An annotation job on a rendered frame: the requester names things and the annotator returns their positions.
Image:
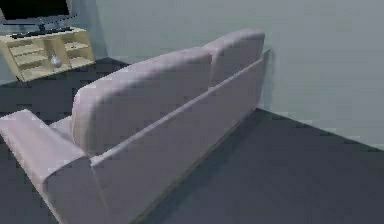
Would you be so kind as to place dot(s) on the pale lilac sofa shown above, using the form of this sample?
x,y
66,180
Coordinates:
x,y
150,133

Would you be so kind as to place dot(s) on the small grey vase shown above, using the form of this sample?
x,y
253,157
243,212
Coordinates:
x,y
55,61

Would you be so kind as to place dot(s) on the cream wooden television stand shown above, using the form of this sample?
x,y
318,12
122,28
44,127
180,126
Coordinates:
x,y
30,56

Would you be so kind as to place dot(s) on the black television set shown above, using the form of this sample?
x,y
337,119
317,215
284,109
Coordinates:
x,y
33,10

